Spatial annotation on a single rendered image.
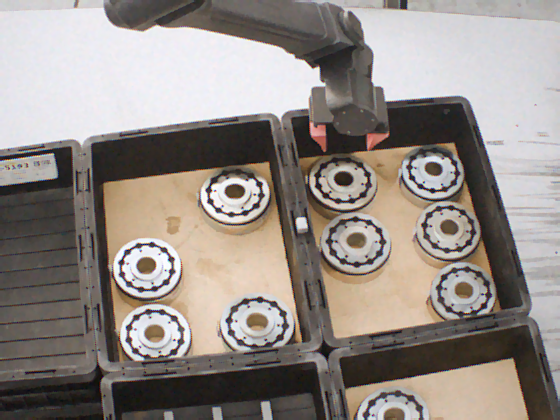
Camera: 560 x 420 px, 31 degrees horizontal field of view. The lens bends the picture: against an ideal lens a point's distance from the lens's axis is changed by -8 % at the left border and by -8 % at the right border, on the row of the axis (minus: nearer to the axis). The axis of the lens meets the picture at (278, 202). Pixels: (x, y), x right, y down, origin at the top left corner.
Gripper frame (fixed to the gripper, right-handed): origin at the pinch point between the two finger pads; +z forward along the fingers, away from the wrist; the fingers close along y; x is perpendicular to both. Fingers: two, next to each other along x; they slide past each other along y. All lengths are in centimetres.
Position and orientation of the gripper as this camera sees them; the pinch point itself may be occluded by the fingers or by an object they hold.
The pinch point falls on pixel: (346, 144)
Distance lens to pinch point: 157.3
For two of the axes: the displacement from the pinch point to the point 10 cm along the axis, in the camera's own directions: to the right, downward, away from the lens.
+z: 0.0, 5.7, 8.2
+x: -0.3, -8.2, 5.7
